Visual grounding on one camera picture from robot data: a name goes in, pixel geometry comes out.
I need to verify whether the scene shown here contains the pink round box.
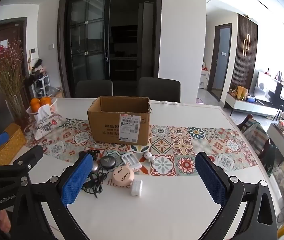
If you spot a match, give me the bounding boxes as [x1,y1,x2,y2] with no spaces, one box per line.
[113,166,135,188]

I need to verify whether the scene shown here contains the small white toy figurine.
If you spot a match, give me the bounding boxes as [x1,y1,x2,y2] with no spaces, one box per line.
[143,151,155,163]

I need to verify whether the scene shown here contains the dark grey dining chair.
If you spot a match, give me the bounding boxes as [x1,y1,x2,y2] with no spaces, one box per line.
[75,80,114,99]
[136,77,181,103]

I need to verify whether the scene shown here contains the white television cabinet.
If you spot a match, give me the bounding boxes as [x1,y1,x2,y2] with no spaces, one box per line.
[224,92,284,117]

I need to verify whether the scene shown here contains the brown cardboard box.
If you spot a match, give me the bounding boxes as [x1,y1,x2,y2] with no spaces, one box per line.
[87,96,153,146]

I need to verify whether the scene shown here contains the floral cloth tissue pouch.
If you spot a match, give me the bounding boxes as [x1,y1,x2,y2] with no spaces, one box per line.
[24,104,66,141]

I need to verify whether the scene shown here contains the small white cabinet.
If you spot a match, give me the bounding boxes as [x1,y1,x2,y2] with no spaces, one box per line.
[199,70,209,89]

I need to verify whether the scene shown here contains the dark glass sliding door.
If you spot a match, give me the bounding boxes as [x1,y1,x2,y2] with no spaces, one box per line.
[57,0,163,98]

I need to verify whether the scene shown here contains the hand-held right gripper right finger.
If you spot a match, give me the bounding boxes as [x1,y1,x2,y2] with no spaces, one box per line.
[196,152,278,240]

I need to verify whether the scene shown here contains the dark slatted wall panel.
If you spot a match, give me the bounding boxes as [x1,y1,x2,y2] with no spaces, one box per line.
[232,13,259,98]

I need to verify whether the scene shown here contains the dark framed hallway door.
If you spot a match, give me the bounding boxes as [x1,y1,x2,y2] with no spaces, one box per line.
[206,23,233,102]

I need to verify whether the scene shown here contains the orange gift bags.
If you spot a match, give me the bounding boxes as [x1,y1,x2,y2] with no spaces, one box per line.
[235,85,249,101]

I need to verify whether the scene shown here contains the person's left hand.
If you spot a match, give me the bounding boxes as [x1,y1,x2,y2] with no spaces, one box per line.
[0,210,12,233]

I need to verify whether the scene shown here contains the yellow woven basket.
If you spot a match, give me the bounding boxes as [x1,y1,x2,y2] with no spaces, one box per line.
[0,123,27,166]

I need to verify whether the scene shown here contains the grey round case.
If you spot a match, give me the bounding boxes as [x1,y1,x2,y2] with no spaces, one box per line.
[99,155,119,167]

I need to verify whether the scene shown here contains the flat television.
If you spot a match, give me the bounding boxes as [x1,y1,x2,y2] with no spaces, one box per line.
[255,70,284,102]

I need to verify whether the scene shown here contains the black clip holder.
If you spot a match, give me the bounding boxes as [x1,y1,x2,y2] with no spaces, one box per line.
[87,149,100,161]

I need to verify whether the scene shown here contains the clear glass vase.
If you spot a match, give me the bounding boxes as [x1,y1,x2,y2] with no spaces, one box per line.
[5,93,30,128]

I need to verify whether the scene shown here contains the dried flower bunch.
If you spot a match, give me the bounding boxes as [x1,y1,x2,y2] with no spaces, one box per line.
[0,39,25,101]

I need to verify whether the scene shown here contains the patterned tile table runner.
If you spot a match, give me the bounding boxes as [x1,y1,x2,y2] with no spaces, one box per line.
[27,117,258,177]

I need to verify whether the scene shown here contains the black tangled cable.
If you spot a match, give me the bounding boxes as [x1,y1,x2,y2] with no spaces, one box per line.
[81,165,110,197]

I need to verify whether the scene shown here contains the white shoe rack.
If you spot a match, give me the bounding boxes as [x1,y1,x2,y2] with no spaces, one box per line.
[32,74,51,98]

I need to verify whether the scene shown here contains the gold loop wall lamp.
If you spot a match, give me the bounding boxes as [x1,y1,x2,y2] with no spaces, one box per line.
[242,33,251,57]

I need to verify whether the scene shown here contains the white battery charger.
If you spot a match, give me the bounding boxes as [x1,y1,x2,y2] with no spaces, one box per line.
[121,152,142,172]

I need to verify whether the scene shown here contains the wooden chair with cloth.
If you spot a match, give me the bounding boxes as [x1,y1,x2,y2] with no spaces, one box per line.
[237,114,278,177]

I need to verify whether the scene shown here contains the brown entrance door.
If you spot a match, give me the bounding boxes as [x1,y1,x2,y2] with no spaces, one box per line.
[0,17,30,120]

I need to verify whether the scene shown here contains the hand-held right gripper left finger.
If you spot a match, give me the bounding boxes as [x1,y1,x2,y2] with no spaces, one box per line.
[12,154,94,240]

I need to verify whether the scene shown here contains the white charger adapter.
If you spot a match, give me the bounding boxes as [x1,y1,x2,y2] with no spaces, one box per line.
[131,179,143,198]

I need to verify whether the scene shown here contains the white slatted fruit basket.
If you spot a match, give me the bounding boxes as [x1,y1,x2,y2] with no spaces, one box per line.
[26,97,58,117]

